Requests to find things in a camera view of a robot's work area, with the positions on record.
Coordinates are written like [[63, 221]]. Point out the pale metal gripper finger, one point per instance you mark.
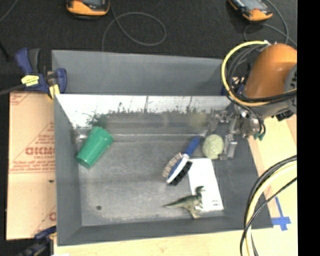
[[220, 117], [230, 147]]

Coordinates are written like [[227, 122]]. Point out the pale green ball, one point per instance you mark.
[[213, 146]]

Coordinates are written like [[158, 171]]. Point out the white flat card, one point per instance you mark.
[[203, 175]]

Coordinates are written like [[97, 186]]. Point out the blue and white brush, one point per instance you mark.
[[178, 166]]

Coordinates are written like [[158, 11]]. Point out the green toy dinosaur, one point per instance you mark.
[[191, 201]]

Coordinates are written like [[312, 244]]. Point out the grey metal bin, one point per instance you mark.
[[130, 190]]

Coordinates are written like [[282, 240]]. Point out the green plastic cup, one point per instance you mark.
[[93, 147]]

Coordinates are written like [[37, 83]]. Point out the brown cardboard board, red print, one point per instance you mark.
[[30, 160]]

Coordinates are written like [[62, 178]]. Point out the black cylinder on white bracket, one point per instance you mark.
[[284, 115]]

